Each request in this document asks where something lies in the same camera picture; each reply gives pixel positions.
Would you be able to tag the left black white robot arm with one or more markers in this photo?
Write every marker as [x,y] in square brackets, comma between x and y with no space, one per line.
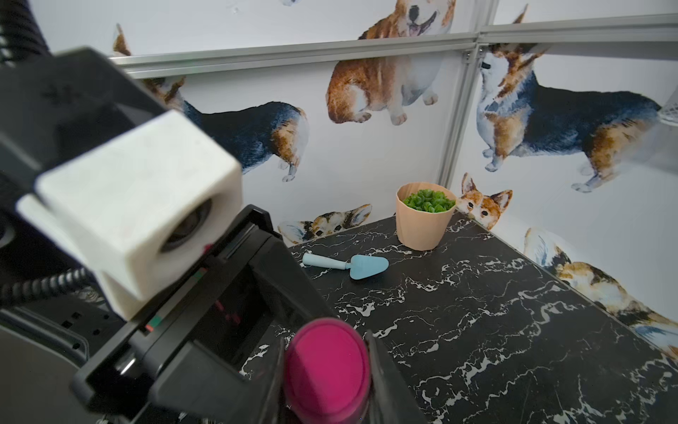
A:
[32,297]

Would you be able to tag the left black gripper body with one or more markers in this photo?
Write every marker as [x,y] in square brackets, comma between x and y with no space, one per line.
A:
[184,351]

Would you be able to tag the light blue garden trowel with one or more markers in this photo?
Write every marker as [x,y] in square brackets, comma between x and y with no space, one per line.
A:
[359,266]

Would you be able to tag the magenta jar lid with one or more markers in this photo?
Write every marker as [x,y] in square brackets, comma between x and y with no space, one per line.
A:
[327,376]

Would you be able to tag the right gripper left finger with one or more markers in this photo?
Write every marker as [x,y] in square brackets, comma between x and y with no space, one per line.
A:
[263,401]

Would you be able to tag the beige pot with green plant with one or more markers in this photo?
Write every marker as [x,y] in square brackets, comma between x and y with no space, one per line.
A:
[423,213]

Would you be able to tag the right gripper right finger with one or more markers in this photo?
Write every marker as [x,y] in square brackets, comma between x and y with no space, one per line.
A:
[390,399]

